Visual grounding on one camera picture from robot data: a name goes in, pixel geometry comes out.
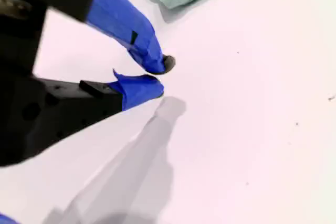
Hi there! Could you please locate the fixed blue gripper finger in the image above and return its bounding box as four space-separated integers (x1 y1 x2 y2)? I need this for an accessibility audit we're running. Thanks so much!
52 0 176 74

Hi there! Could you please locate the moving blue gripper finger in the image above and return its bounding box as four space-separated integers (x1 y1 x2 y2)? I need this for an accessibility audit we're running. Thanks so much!
5 68 165 166

